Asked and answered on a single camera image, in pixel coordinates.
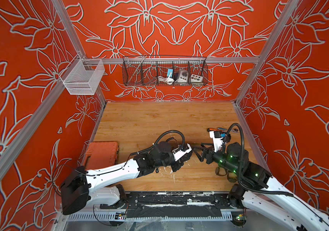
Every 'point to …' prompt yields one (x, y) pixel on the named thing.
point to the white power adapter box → (183, 76)
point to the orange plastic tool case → (101, 154)
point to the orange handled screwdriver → (211, 129)
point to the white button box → (196, 80)
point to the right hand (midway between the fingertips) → (193, 147)
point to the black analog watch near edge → (221, 171)
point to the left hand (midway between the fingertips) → (189, 156)
